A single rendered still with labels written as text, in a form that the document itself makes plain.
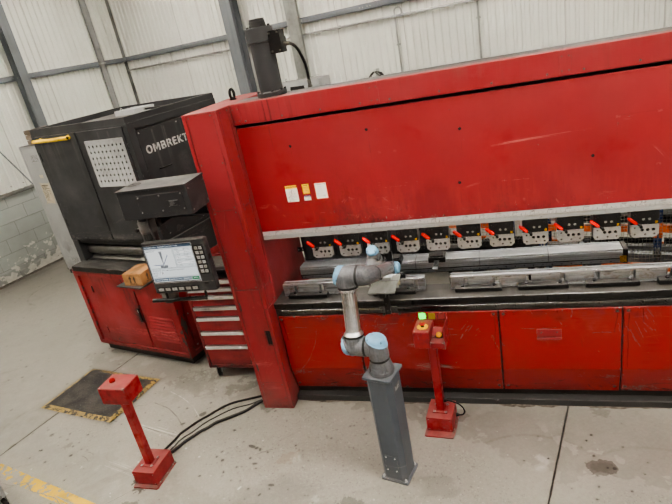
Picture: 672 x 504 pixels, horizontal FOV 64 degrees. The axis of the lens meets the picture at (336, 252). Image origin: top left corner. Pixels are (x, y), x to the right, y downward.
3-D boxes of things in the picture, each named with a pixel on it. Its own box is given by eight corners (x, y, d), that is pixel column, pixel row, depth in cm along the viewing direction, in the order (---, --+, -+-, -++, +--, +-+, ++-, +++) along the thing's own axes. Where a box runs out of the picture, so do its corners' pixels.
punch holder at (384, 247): (368, 254, 366) (365, 232, 359) (371, 249, 373) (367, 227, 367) (390, 253, 361) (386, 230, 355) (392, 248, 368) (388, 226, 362)
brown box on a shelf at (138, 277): (116, 287, 450) (111, 274, 445) (139, 273, 470) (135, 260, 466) (140, 289, 435) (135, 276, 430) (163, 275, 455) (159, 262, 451)
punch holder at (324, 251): (314, 258, 378) (309, 236, 372) (317, 253, 385) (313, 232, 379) (334, 256, 373) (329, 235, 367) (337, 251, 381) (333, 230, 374)
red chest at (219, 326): (212, 380, 472) (179, 279, 435) (236, 347, 516) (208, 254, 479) (263, 380, 457) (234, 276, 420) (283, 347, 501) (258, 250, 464)
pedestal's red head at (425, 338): (414, 348, 343) (410, 324, 337) (419, 334, 357) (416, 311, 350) (445, 349, 336) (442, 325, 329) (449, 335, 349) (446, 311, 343)
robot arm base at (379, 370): (388, 380, 299) (386, 365, 295) (364, 376, 306) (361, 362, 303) (398, 364, 310) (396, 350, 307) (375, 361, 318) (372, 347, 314)
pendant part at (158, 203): (154, 311, 362) (112, 192, 331) (172, 294, 384) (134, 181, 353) (221, 307, 349) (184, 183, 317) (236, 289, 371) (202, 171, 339)
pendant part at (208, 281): (156, 294, 353) (139, 244, 340) (165, 285, 364) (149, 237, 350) (217, 290, 341) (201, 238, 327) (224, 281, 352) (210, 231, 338)
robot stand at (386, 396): (408, 486, 326) (389, 382, 297) (381, 478, 335) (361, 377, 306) (418, 464, 340) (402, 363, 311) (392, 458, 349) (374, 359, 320)
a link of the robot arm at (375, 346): (386, 363, 297) (382, 342, 292) (363, 361, 303) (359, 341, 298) (392, 351, 307) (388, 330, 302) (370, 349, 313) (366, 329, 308)
